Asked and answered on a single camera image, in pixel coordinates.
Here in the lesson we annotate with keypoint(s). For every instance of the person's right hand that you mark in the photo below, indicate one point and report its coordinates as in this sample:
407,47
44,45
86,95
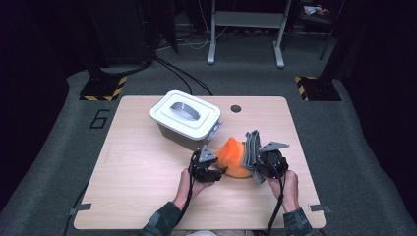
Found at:
289,191

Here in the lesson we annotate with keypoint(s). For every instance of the grey cloth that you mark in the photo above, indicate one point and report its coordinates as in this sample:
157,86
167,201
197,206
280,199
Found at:
251,150

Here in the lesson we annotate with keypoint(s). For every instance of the white desk frame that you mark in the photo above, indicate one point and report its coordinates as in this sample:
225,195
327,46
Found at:
249,19

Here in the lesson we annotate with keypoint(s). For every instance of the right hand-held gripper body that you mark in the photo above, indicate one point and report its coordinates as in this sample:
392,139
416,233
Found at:
273,164

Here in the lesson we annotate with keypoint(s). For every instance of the black striped stand base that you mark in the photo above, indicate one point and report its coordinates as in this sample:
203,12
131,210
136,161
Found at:
319,89
101,88

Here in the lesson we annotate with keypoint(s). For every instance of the grey plastic storage box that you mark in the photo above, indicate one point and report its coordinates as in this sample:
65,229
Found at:
183,141

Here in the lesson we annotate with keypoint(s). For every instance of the orange plush toy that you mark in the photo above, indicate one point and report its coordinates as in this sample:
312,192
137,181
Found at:
231,159

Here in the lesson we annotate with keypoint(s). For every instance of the grey tape strip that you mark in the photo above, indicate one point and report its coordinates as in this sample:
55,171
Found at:
319,208
80,208

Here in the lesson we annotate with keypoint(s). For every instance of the person's left hand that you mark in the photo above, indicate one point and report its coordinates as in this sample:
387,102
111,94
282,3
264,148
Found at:
188,193

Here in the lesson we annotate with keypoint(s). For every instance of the colourful item on shelf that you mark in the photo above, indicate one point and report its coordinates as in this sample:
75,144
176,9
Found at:
314,10

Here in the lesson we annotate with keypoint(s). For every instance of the black cabinet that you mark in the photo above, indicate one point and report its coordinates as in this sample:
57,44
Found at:
121,32

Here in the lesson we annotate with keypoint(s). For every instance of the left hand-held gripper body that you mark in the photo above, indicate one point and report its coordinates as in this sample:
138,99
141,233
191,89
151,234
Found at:
200,168

